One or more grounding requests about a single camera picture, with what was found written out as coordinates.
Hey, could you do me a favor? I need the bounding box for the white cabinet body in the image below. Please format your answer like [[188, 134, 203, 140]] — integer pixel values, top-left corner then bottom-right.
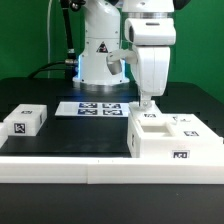
[[127, 115, 224, 160]]

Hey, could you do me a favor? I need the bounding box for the white thin cable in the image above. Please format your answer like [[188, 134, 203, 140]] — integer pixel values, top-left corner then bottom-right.
[[47, 0, 54, 79]]

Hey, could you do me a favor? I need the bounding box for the white marker base plate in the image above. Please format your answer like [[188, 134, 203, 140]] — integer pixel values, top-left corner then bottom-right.
[[55, 102, 129, 117]]

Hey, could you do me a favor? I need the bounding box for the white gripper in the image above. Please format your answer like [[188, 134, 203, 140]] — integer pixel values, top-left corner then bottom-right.
[[125, 18, 176, 109]]

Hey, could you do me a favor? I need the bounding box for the white cabinet door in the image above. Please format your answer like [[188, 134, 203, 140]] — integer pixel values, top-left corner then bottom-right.
[[167, 114, 221, 140], [129, 100, 173, 126]]

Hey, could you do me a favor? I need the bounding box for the white cabinet top block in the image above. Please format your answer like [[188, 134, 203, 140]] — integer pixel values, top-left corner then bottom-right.
[[4, 104, 47, 136]]

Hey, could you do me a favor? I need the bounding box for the white U-shaped fence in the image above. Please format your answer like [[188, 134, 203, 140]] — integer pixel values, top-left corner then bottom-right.
[[0, 122, 224, 185]]

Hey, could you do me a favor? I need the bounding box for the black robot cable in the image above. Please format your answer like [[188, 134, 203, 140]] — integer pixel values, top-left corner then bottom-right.
[[27, 0, 80, 80]]

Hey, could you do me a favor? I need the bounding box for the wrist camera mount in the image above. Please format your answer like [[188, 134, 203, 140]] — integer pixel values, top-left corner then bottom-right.
[[106, 49, 137, 75]]

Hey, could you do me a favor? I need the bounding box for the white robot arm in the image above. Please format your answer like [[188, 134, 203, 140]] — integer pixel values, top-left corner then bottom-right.
[[59, 0, 191, 109]]

